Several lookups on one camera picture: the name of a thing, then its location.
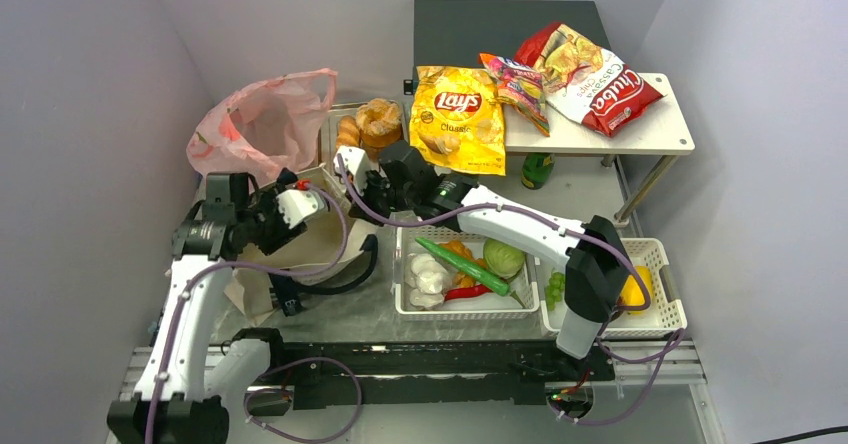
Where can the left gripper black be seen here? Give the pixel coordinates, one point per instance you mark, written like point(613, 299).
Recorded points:
point(283, 234)

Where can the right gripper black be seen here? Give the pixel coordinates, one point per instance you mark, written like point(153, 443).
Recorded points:
point(358, 210)

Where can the orange breaded food piece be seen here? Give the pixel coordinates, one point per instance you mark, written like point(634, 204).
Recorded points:
point(380, 122)

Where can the beige canvas tote bag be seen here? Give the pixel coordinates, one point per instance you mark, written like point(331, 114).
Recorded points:
point(326, 248)

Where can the yellow Lays chips bag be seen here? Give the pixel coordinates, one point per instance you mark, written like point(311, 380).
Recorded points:
point(457, 121)

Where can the pink plastic grocery bag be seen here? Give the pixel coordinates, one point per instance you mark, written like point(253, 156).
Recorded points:
point(265, 127)

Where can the clear dumplings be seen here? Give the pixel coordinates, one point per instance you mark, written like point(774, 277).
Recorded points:
point(428, 281)

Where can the green cabbage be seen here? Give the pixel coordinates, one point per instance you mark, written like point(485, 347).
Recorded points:
point(502, 259)

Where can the orange candy snack bag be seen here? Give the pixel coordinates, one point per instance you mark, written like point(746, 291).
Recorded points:
point(520, 87)

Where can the green grapes bunch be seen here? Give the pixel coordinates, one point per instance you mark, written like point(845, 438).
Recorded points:
point(554, 291)

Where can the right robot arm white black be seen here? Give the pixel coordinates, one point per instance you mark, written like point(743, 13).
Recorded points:
point(590, 254)

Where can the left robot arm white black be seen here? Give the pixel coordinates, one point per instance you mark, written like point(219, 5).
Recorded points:
point(178, 399)

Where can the bread loaf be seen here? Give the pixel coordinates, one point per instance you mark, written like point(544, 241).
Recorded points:
point(348, 133)

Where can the metal baking tray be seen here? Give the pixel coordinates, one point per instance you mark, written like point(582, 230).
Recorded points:
point(329, 132)

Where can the orange habanero pepper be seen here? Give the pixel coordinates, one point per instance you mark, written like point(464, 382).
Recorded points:
point(460, 278)

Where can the red chili pepper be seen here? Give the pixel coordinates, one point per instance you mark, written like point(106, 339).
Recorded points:
point(466, 293)

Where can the right green glass bottle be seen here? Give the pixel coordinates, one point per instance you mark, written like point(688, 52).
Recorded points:
point(536, 170)

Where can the left white plastic basket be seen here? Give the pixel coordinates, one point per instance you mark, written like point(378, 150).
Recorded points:
point(522, 301)

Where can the white plastic basket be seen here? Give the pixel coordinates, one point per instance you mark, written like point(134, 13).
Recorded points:
point(664, 316)
point(522, 301)

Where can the dark grey back panel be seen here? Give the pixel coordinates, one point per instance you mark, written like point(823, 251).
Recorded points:
point(454, 32)

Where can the red cassava chips bag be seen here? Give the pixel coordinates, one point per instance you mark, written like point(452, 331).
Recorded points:
point(585, 82)

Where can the yellow mango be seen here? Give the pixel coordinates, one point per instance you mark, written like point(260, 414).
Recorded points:
point(631, 294)

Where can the white two-tier shelf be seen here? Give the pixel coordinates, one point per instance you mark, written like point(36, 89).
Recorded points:
point(593, 174)

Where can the right white plastic basket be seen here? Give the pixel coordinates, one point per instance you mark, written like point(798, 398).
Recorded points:
point(664, 316)

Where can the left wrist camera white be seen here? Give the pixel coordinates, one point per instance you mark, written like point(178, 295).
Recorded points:
point(299, 206)

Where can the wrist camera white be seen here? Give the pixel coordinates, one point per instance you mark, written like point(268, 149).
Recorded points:
point(353, 164)
point(299, 206)

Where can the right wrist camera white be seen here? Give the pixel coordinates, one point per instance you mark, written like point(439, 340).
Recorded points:
point(353, 164)

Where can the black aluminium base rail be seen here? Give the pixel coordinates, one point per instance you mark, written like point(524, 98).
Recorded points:
point(430, 372)

